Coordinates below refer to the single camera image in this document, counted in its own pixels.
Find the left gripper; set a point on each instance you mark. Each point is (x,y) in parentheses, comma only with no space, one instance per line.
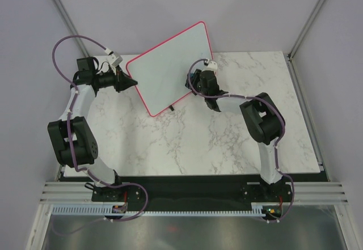
(119,80)

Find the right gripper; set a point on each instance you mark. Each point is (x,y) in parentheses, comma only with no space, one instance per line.
(195,79)

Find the pink-framed whiteboard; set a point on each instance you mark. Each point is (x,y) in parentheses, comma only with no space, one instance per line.
(161,72)

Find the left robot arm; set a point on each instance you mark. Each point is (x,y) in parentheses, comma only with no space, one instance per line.
(72,139)

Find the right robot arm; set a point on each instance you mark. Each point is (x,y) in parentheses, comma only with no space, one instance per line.
(263,120)

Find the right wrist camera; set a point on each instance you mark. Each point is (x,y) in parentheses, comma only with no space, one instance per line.
(210,65)

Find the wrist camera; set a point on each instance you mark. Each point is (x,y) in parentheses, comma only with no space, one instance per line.
(114,60)
(210,65)

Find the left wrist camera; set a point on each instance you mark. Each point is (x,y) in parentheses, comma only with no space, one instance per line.
(114,60)

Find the left aluminium corner post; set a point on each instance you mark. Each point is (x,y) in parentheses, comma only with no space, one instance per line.
(70,26)

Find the aluminium corner post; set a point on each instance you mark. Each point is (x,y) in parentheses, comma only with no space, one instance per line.
(317,9)
(70,26)

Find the aluminium extrusion frame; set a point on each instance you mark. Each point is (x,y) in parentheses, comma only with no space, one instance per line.
(306,193)

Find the white slotted cable duct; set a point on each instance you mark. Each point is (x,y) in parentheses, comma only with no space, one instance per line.
(109,210)

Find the right aluminium corner post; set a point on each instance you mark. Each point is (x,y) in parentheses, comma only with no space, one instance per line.
(317,9)

